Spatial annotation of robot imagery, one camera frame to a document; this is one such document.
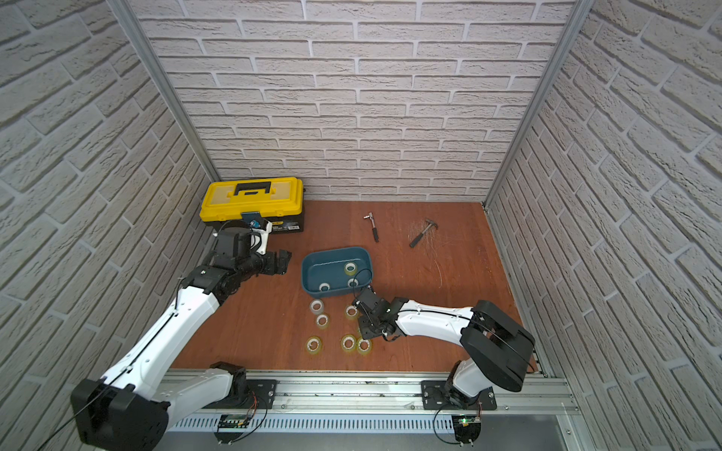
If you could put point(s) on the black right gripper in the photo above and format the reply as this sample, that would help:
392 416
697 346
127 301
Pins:
365 334

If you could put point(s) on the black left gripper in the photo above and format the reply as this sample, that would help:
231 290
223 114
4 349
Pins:
274 263

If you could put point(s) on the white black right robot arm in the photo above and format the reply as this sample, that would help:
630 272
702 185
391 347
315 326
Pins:
499 348

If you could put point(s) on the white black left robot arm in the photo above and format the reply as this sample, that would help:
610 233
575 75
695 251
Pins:
125 408

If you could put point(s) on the teal plastic storage box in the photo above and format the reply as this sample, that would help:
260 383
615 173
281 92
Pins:
328 267

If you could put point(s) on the yellow black toolbox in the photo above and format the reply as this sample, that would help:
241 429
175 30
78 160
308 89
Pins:
278 201

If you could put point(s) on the red black ratchet wrench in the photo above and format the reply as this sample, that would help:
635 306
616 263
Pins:
375 233

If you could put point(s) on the right circuit board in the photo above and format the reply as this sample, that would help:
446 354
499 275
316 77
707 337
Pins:
466 429

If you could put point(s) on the left green circuit board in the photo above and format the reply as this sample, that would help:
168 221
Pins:
235 423

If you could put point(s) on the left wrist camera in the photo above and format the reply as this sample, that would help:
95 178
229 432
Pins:
259 228

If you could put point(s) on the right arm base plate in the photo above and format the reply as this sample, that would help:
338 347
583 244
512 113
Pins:
436 395

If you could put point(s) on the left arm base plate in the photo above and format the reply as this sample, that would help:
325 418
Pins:
261 392

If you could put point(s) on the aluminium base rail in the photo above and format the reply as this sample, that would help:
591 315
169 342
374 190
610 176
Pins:
379 402

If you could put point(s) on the left corner aluminium post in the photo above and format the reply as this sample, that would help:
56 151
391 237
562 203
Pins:
143 47

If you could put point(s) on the corner aluminium post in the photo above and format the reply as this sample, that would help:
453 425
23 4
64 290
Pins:
143 47
578 15

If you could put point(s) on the right corner aluminium post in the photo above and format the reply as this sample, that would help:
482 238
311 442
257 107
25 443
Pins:
578 15

